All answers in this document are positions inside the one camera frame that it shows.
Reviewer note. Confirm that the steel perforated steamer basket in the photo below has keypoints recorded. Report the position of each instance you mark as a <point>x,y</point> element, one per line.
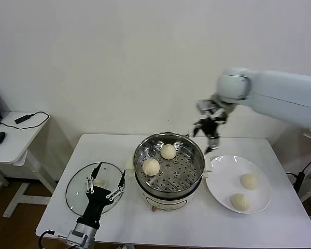
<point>186,179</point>

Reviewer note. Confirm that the black power adapter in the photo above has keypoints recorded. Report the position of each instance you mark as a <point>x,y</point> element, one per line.
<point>299,180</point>

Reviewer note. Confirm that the white oval plate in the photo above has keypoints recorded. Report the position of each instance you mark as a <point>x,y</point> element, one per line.
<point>223,181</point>

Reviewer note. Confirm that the white steamed baozi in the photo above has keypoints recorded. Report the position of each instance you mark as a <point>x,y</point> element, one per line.
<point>249,181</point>
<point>240,202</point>
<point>150,166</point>
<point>168,151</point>

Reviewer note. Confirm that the white side desk with laptop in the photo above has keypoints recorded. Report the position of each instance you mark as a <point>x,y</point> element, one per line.
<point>13,147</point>

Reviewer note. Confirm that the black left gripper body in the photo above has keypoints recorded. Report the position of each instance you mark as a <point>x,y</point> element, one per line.
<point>94,205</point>

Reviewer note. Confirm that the black usb dongle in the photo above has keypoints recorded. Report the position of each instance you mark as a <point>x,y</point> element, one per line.
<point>23,118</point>

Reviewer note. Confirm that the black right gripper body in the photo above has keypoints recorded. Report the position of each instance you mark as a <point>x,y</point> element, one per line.
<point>210,127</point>

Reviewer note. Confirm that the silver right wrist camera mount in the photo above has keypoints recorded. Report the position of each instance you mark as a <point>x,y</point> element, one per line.
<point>207,105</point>

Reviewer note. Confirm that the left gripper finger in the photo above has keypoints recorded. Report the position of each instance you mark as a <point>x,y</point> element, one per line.
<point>97,171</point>
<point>122,179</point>

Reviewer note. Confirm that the round glass pot lid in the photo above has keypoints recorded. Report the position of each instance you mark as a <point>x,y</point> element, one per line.
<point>75,186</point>

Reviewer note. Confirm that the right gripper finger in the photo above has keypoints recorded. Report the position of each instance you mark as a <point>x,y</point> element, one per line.
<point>197,125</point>
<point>214,142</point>

